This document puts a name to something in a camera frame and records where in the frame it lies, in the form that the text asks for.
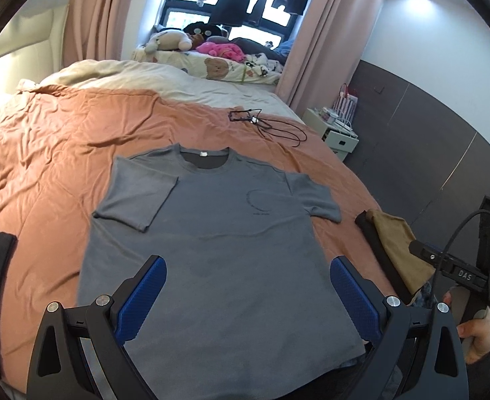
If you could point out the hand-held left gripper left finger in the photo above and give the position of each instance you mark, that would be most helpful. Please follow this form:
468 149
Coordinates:
141 300

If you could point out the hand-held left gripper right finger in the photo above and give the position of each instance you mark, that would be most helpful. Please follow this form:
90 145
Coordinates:
355 300

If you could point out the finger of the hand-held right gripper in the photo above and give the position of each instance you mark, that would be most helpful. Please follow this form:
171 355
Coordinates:
424 252

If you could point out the grey t-shirt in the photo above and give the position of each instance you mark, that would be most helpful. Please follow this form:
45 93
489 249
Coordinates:
228 258

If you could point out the person's right forearm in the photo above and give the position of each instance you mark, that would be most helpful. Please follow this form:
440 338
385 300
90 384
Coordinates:
484 377

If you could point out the person's right hand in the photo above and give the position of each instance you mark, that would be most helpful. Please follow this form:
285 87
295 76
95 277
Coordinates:
478 337

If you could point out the folded mustard brown garment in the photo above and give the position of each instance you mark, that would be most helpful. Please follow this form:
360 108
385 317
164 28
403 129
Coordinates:
399 246

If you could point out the cream nightstand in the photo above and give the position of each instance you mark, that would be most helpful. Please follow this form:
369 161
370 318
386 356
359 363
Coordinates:
341 143

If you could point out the white power strip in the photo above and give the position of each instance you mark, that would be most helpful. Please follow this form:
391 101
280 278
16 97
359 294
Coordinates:
344 125

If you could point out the orange duvet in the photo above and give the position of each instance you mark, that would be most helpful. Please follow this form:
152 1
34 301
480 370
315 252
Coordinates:
53 166

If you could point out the striped gift bag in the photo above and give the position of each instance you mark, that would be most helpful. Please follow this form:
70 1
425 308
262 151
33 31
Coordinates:
347 106

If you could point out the small plastic container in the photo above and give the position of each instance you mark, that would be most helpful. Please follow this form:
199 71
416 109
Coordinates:
328 115

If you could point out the cream blanket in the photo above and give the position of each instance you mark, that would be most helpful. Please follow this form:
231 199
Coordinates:
145 79

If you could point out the bear print bedding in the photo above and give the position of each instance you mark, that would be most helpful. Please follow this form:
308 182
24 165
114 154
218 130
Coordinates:
216 68

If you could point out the pink curtain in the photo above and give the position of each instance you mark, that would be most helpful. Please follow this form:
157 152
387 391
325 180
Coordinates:
324 29
103 8

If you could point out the black and white plush toy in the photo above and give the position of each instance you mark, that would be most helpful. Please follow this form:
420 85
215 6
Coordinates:
266 63

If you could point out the beige plush bear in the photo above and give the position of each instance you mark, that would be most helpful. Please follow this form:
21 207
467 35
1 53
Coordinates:
170 39

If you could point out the pink plush toy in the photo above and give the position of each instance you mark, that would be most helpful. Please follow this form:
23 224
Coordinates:
220 49

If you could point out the dark cushion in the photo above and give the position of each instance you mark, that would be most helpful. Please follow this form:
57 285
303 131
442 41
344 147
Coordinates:
253 43

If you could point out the cream padded headboard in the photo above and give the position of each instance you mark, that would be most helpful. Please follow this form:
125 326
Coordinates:
28 37

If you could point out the black framed window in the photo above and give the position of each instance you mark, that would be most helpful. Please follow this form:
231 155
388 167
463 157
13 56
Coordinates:
178 16

